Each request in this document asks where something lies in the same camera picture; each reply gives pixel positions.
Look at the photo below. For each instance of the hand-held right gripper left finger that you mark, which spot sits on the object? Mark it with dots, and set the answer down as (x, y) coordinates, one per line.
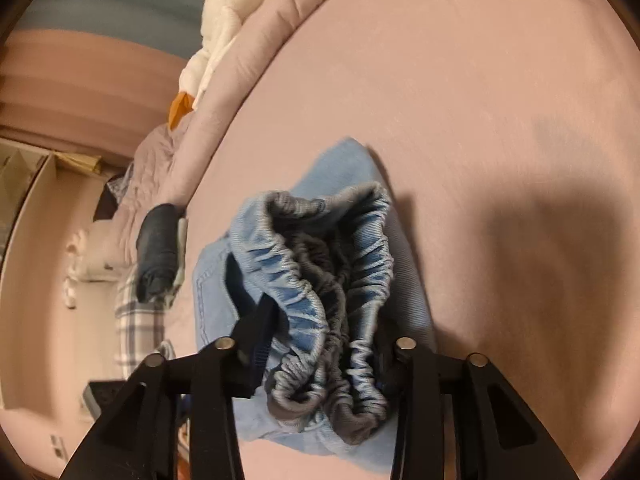
(260, 355)

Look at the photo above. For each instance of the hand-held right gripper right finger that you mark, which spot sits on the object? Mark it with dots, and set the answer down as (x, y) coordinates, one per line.
(415, 385)

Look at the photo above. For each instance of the light blue pants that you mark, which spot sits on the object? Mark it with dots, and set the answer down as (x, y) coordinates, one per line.
(310, 240)

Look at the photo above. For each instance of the crumpled light blue cloth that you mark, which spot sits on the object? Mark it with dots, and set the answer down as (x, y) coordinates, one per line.
(165, 349)

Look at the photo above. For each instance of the plaid pillow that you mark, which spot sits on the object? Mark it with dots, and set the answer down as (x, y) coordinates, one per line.
(135, 330)

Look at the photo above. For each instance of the folded dark jeans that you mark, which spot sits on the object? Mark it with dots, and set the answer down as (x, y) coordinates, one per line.
(157, 245)

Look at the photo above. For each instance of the beige pillow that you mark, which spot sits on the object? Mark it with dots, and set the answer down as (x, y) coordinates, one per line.
(107, 250)

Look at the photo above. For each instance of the small white plush toy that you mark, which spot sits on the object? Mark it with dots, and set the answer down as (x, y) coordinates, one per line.
(70, 294)

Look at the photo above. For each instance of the small beige plush toy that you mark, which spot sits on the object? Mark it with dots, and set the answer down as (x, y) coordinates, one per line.
(75, 247)

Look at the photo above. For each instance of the pink duvet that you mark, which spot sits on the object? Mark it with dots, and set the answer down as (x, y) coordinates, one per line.
(165, 160)

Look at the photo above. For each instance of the black garment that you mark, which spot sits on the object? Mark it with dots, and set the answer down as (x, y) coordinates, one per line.
(102, 205)

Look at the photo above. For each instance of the blue patterned shirt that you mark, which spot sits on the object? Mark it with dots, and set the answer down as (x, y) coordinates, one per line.
(120, 182)

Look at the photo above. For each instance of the yellow hanging cloth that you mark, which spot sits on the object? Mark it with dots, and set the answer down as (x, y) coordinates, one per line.
(80, 161)

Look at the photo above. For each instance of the pink curtain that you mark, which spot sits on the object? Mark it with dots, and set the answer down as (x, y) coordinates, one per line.
(75, 85)

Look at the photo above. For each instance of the white goose plush toy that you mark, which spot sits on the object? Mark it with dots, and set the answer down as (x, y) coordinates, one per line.
(225, 10)

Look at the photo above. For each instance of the teal curtain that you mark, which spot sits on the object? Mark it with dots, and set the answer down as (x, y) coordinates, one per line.
(125, 10)

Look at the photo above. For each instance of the white wall shelf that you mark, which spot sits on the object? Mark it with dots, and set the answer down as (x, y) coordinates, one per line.
(35, 185)

